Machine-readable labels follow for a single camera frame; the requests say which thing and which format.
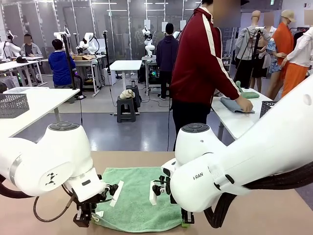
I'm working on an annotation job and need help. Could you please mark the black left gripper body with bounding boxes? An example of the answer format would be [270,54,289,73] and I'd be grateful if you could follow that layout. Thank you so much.
[76,194,102,216]

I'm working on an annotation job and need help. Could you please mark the blue-grey towel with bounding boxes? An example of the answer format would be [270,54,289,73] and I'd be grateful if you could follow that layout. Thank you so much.
[220,96,255,115]

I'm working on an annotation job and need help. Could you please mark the grey plastic lattice basket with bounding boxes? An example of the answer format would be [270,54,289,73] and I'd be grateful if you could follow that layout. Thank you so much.
[0,94,30,119]
[261,100,278,119]

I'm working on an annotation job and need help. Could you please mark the person's right forearm maroon sleeve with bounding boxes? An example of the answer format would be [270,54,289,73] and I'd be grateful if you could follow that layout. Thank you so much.
[215,70,242,100]

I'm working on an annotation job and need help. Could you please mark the person's right hand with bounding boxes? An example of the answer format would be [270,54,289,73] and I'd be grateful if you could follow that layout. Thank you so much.
[236,94,254,113]

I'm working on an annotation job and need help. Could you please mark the grey plastic step stool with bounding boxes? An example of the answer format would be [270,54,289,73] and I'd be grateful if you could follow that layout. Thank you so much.
[116,96,137,123]

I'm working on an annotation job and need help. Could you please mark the beige bundled cloth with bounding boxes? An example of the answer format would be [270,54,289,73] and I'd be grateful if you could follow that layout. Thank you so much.
[119,89,136,100]

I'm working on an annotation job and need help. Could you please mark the black stool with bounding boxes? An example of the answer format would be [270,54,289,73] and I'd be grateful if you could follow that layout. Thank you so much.
[126,85,142,108]

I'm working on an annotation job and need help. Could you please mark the white flat tray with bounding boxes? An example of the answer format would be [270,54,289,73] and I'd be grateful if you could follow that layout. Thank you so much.
[2,87,28,94]

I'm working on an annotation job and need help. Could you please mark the person in blue hoodie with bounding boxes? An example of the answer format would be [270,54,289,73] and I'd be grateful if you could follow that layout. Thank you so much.
[48,39,84,89]

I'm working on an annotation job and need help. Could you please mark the white metal work desk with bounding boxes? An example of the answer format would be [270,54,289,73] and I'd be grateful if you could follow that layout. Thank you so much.
[70,57,106,97]

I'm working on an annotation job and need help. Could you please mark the black tripod stand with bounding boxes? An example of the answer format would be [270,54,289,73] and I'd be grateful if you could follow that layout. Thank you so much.
[61,33,87,100]

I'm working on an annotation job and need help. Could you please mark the person in maroon track jacket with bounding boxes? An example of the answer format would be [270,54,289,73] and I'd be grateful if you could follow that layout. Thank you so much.
[170,0,242,152]

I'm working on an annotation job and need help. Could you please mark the white standing desk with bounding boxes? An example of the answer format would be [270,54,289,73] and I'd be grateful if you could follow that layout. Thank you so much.
[110,60,143,90]

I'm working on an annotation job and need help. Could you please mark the robot bench with computer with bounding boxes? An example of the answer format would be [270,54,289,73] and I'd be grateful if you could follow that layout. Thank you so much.
[141,55,163,96]

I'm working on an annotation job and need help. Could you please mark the open cardboard box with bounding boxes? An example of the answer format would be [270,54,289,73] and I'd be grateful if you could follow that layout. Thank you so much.
[73,54,96,61]

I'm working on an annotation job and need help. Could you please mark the black pole stand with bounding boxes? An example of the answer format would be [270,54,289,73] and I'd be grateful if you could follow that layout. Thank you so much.
[102,30,112,85]

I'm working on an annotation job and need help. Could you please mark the white shoe shelf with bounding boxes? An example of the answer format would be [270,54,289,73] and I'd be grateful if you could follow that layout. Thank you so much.
[221,57,232,73]

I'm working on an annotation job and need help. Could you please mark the long white work table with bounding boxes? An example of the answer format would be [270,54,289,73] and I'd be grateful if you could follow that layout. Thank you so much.
[0,56,46,87]

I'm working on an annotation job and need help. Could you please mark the person in dark hoodie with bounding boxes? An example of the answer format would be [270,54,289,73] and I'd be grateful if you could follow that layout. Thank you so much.
[156,23,179,100]

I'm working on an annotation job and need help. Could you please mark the seated person grey jacket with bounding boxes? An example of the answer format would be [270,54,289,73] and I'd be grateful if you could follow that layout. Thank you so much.
[21,34,44,57]

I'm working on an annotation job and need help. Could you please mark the black tripod with white head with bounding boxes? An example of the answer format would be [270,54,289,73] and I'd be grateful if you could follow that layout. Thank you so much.
[241,26,264,89]

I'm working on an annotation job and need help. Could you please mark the mannequin in grey shirt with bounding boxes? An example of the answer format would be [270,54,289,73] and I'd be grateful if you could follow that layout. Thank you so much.
[234,10,272,89]

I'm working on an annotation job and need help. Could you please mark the figure in blue floral shirt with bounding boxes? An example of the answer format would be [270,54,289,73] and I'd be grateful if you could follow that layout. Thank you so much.
[260,11,282,81]

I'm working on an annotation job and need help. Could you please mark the mannequin orange vest tan cap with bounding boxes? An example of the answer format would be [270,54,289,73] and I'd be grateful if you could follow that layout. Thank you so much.
[266,9,295,100]

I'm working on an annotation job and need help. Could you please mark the mannequin white top orange trousers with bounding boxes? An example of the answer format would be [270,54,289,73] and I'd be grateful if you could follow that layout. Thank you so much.
[281,25,313,98]

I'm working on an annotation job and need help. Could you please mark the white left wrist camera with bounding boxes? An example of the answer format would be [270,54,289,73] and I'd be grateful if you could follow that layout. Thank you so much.
[101,180,124,208]

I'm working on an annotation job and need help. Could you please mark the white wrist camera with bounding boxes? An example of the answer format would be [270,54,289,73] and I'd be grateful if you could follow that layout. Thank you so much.
[149,175,172,206]
[101,180,124,208]

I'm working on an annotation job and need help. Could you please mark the thin black left cable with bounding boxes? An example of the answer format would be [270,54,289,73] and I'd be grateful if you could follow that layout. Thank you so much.
[33,190,74,222]

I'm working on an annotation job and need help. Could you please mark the black right arm hose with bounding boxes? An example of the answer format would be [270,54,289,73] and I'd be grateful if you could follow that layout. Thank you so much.
[204,161,313,229]

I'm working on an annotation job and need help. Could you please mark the black arm hose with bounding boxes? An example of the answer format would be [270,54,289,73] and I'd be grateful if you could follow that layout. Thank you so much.
[204,161,313,229]
[0,175,35,198]

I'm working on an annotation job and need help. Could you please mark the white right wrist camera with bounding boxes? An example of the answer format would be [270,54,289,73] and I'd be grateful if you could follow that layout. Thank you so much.
[149,175,172,206]

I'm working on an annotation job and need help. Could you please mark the black left arm hose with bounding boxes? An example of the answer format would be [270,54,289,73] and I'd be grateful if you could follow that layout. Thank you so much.
[0,175,35,198]

